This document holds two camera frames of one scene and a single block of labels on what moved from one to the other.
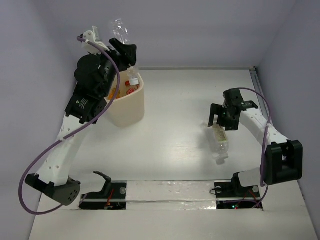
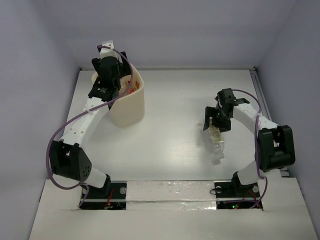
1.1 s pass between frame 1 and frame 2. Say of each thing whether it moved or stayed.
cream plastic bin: stayed
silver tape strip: stayed
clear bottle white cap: moved
